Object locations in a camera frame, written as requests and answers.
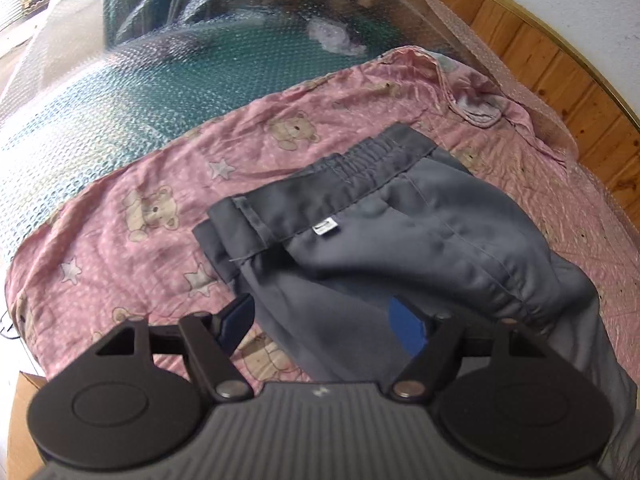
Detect white plastic bag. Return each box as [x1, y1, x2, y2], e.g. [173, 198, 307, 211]
[307, 18, 367, 56]

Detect clear bubble wrap sheet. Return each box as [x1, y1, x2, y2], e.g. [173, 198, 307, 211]
[0, 0, 640, 261]

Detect grey trousers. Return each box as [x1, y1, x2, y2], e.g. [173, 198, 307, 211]
[193, 124, 639, 479]

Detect wooden headboard with gold trim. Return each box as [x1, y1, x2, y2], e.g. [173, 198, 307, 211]
[440, 0, 639, 224]

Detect pink teddy bear quilt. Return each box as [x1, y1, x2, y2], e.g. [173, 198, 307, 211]
[6, 48, 639, 404]

